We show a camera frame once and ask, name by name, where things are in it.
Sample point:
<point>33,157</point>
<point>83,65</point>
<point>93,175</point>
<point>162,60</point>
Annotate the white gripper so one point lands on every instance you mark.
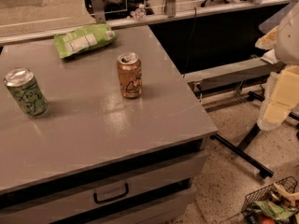
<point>288,37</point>

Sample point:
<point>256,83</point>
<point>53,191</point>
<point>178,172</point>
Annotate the orange soda can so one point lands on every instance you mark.
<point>130,75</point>

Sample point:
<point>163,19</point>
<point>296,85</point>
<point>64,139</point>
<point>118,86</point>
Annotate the green snack bag in basket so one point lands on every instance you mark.
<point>276,212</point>

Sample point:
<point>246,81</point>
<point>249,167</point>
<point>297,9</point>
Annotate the green rice chip bag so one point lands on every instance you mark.
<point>84,39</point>

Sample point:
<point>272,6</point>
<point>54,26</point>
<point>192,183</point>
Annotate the green soda can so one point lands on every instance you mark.
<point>22,85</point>

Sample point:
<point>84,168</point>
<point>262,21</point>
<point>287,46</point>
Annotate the clear plastic water bottle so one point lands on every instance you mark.
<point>140,13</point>

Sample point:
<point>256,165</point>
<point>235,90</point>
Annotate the grey cabinet drawer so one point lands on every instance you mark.
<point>148,195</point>

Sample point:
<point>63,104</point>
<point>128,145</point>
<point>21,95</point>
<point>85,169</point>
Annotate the black metal floor frame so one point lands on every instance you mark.
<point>264,172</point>

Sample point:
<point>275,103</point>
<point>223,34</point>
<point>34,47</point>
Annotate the black wire basket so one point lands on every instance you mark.
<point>283,193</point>

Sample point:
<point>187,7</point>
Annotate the black drawer handle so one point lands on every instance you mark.
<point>110,193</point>

